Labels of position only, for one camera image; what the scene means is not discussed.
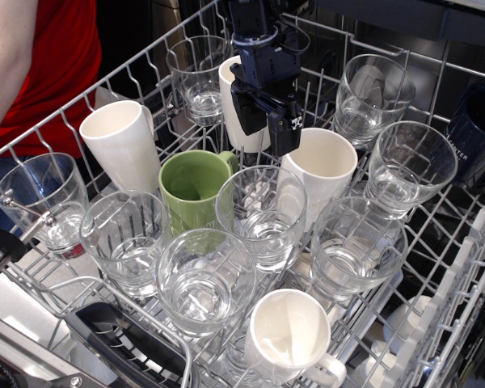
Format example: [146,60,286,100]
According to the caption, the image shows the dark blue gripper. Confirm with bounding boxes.
[231,23,302,157]

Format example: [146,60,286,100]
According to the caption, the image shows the clear drinking glass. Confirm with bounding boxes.
[215,165,307,273]

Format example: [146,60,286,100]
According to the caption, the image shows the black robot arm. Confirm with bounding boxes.
[228,1,303,157]

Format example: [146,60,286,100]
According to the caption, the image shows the white cup centre right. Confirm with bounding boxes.
[277,128,358,232]

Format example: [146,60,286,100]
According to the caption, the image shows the tall white cup left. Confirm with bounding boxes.
[79,100,160,193]

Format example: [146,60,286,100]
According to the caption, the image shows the white mug at back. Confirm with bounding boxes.
[218,56,271,153]

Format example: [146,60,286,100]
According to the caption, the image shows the white mug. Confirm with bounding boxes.
[243,289,347,387]
[218,56,271,153]

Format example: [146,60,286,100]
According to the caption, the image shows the green ceramic mug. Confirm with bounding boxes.
[158,150,238,237]

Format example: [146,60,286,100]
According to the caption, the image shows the clear glass back left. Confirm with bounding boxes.
[166,36,234,127]

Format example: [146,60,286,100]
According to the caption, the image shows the clear glass back right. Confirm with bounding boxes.
[331,54,415,150]

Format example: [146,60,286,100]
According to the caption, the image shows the clear glass front right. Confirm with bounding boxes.
[310,196,408,302]

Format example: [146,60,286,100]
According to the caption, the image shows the clear glass front centre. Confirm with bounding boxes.
[157,228,257,337]

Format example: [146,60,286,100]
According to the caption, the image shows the clear glass front left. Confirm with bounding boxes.
[80,190,170,298]

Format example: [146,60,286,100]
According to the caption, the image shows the navy blue mug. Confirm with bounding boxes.
[445,83,485,190]

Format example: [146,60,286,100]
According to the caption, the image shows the white mug at front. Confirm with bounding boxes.
[243,289,347,387]

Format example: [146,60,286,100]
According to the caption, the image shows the clear glass far left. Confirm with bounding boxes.
[0,153,88,259]

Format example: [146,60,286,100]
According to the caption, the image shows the person in red shirt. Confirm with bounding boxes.
[0,1,102,180]

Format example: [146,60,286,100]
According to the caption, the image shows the grey wire dishwasher rack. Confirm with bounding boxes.
[0,1,485,387]

